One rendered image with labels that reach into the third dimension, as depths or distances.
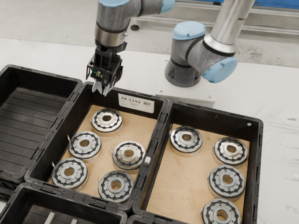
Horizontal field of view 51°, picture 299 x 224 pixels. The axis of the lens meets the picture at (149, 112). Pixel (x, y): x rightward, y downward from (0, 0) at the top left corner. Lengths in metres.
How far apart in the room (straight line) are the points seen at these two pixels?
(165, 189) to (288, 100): 0.74
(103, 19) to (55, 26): 2.39
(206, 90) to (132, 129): 0.36
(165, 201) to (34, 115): 0.55
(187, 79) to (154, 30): 1.77
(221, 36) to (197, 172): 0.43
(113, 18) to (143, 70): 0.76
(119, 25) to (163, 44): 2.06
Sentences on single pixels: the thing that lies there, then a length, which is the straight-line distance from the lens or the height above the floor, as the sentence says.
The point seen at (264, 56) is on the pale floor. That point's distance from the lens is 2.85.
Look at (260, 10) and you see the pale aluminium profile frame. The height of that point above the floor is 0.29.
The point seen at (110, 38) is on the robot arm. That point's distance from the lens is 0.76.
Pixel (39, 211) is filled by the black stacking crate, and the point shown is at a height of 0.83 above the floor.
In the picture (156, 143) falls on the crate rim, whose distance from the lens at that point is 0.90.
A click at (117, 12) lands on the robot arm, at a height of 1.30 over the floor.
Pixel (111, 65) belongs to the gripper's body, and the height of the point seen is 1.13.
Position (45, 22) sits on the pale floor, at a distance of 3.20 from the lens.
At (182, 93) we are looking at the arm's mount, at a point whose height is 0.80.
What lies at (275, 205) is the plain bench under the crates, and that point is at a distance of 1.14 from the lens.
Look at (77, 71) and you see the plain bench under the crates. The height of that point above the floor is 0.70.
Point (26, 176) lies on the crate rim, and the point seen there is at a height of 0.93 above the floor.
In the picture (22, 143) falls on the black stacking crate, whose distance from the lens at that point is 1.10.
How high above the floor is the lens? 1.67
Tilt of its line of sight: 49 degrees down
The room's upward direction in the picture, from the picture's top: 1 degrees clockwise
